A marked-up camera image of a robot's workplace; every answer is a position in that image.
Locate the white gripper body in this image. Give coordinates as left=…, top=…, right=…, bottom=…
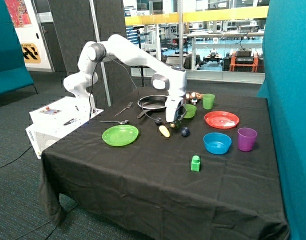
left=165, top=96, right=185, bottom=123

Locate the green capsicum toy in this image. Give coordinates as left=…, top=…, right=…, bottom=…
left=169, top=120, right=182, bottom=129

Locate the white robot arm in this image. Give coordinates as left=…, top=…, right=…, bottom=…
left=63, top=34, right=187, bottom=123

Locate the red plastic plate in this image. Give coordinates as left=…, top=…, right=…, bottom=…
left=204, top=110, right=240, bottom=129

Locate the green plastic plate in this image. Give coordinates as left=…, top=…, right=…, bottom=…
left=102, top=124, right=139, bottom=147

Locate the green plastic bowl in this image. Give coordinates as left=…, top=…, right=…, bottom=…
left=183, top=104, right=197, bottom=119

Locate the black frying pan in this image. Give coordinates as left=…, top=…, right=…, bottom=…
left=136, top=95, right=168, bottom=119

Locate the dark blue plum toy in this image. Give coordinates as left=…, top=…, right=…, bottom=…
left=154, top=117, right=163, bottom=126

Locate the brown plush toy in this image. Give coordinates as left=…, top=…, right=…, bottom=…
left=185, top=92, right=203, bottom=105

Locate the yellow corn toy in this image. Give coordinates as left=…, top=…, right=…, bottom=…
left=158, top=125, right=170, bottom=138

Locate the dark blue ball toy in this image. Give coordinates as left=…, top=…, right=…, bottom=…
left=180, top=127, right=190, bottom=137

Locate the green plastic cup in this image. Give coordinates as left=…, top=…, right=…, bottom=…
left=202, top=93, right=215, bottom=110

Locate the metal fork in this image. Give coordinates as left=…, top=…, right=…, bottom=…
left=114, top=101, right=133, bottom=117

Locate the metal spoon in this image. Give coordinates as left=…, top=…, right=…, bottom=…
left=99, top=120, right=129, bottom=125

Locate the blue plastic bowl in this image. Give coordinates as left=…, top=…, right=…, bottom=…
left=203, top=132, right=232, bottom=155

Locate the green toy block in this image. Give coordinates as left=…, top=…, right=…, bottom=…
left=190, top=155, right=201, bottom=172

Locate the purple plastic cup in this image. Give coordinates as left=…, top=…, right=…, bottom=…
left=237, top=127, right=258, bottom=152

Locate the black tablecloth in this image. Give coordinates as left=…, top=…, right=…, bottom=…
left=38, top=87, right=290, bottom=240

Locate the black tripod stand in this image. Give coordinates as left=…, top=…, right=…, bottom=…
left=132, top=24, right=147, bottom=87

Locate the white robot control box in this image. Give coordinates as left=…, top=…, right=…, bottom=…
left=25, top=96, right=104, bottom=159

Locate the teal sofa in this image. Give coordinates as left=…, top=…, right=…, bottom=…
left=0, top=0, right=35, bottom=95

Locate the teal partition wall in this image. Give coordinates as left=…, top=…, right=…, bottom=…
left=257, top=0, right=306, bottom=240

